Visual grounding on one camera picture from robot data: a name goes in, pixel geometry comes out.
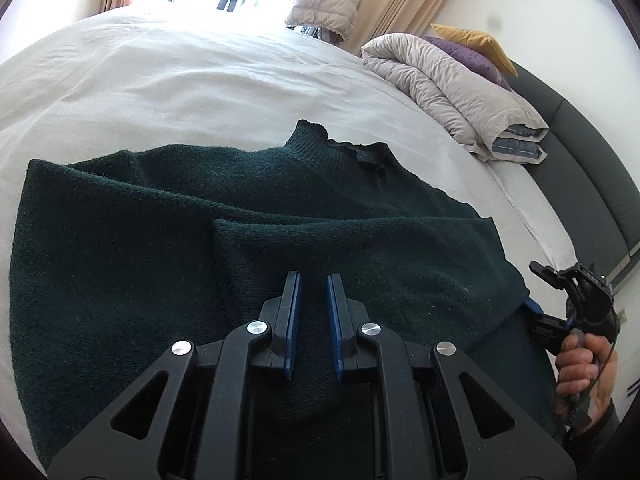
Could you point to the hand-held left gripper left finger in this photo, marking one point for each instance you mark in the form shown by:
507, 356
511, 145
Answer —
294, 325

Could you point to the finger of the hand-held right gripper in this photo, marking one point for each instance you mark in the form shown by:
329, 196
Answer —
534, 307
547, 272

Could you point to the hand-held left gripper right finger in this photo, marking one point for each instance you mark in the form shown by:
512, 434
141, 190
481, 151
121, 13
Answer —
333, 325

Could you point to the dark green knit sweater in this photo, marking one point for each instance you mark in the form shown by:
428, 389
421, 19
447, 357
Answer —
150, 235

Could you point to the person's right forearm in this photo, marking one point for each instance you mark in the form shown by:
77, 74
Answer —
595, 440

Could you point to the person's right hand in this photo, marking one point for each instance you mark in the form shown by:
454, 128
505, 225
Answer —
580, 375

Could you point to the dark grey headboard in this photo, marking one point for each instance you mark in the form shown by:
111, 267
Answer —
580, 150

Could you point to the striped grey pillow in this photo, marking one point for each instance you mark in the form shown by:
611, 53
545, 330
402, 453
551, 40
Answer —
520, 144

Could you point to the beige folded duvet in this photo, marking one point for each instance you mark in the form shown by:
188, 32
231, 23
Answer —
440, 80

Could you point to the purple pillow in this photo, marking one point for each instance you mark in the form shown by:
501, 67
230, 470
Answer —
475, 57

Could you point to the yellow pillow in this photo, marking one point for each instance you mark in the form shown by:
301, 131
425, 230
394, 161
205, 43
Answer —
485, 40

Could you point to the white bed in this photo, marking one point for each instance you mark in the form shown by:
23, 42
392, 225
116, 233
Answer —
200, 85

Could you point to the beige puffer jacket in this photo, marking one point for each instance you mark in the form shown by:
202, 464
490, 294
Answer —
325, 2

